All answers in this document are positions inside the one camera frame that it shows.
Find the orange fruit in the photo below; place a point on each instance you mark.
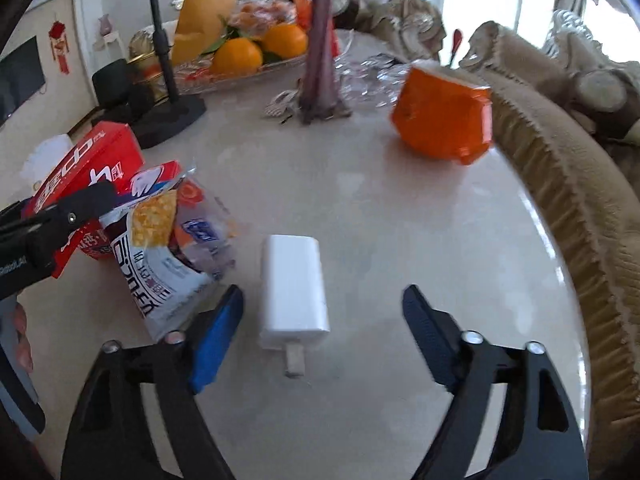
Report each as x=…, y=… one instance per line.
x=236, y=56
x=285, y=40

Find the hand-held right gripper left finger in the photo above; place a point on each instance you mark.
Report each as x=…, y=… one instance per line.
x=220, y=340

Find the purple glass vase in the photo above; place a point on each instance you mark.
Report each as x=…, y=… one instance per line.
x=320, y=35

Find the red printed packet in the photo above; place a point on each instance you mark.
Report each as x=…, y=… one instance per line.
x=155, y=180

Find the clear crumpled plastic wrapper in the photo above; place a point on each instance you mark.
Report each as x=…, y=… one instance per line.
x=375, y=77

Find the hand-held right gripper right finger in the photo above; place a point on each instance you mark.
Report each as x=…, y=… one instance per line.
x=425, y=330

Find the small pink vase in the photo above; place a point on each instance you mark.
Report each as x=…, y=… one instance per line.
x=104, y=24

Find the black round container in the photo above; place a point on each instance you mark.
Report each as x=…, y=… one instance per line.
x=112, y=85

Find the silver carved armchair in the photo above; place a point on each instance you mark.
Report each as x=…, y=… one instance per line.
x=595, y=85

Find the yellow paper bag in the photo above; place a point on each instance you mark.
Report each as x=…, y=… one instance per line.
x=205, y=10

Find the red knot wall ornament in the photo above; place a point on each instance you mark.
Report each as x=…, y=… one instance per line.
x=59, y=45

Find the orange carton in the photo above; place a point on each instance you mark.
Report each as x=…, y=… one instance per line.
x=435, y=110

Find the glass fruit tray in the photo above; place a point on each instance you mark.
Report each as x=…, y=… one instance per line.
x=225, y=82

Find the person's left hand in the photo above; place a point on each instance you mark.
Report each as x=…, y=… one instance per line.
x=22, y=340

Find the carved upholstered sofa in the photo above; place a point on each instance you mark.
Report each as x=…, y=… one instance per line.
x=400, y=15

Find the red cardboard box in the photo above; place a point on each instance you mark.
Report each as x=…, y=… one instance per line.
x=100, y=155

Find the gold decorated container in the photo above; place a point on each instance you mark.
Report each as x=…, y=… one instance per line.
x=145, y=67

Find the clear wrapper with orange print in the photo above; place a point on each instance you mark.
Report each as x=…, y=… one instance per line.
x=200, y=230

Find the bag of small oranges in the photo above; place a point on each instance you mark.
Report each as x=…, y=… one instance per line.
x=260, y=12

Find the black pole stand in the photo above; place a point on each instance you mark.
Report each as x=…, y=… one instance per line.
x=170, y=115

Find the black television screen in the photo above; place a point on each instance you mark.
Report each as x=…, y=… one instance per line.
x=20, y=80

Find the white tissue paper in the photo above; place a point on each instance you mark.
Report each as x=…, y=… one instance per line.
x=47, y=157

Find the white charger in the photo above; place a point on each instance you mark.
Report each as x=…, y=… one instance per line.
x=292, y=285

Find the metal keys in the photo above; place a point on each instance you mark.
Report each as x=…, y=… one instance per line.
x=280, y=102

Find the white corn snack packet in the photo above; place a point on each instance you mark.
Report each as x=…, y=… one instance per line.
x=150, y=280

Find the beige fringed chair cover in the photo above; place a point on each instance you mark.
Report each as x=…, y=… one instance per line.
x=565, y=185

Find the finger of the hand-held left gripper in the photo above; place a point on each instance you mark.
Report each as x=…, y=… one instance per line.
x=80, y=205

